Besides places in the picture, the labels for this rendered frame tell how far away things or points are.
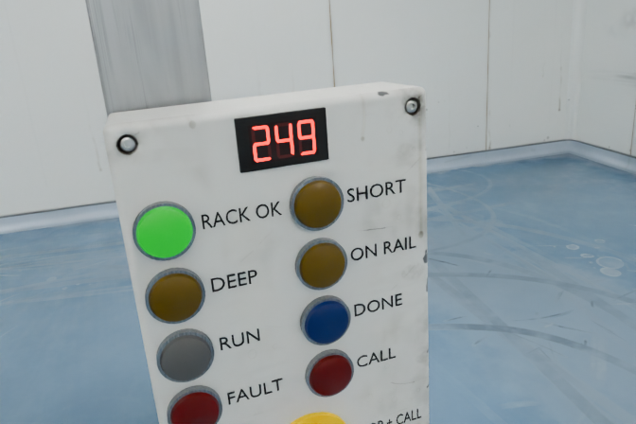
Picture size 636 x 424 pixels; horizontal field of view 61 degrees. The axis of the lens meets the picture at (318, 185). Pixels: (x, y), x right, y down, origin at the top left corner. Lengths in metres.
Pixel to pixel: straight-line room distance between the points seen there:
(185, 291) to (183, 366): 0.04
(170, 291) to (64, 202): 3.60
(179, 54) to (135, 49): 0.02
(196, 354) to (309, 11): 3.49
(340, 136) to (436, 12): 3.75
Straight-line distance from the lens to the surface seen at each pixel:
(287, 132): 0.27
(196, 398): 0.32
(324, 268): 0.30
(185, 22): 0.32
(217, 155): 0.27
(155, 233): 0.27
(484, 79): 4.24
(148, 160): 0.27
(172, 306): 0.29
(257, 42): 3.66
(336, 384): 0.34
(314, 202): 0.28
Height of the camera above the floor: 1.17
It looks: 17 degrees down
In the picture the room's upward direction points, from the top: 4 degrees counter-clockwise
